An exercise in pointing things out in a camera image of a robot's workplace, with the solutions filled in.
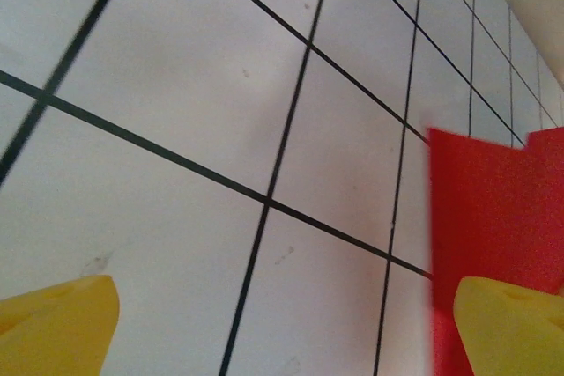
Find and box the red cloth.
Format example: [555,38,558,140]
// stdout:
[426,126,564,376]

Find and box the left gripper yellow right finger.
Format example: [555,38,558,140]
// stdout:
[453,276,564,376]

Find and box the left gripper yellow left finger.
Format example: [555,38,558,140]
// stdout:
[0,274,121,376]

